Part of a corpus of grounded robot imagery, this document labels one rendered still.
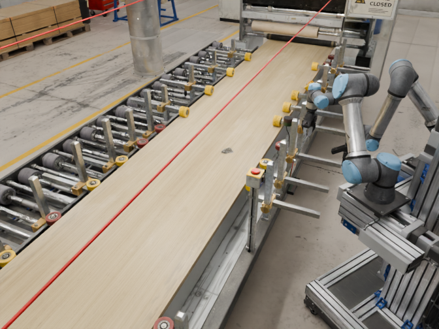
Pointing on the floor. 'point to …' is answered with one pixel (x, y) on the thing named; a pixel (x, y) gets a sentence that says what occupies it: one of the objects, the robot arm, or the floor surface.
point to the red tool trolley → (100, 5)
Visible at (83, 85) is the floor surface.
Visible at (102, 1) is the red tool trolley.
